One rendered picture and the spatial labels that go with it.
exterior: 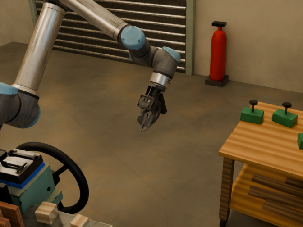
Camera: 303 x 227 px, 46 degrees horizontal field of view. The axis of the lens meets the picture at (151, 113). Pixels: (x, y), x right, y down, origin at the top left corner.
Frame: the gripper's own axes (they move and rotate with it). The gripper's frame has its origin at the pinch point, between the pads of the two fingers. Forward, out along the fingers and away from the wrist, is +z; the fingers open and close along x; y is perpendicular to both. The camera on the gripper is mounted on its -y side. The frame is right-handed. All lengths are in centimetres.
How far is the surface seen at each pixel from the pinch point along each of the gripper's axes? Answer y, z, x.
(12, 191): 70, 26, 13
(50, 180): 58, 23, 13
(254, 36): -173, -116, -30
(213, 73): -182, -74, -58
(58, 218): 64, 28, 24
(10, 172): 71, 22, 11
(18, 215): 72, 29, 19
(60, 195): 54, 26, 15
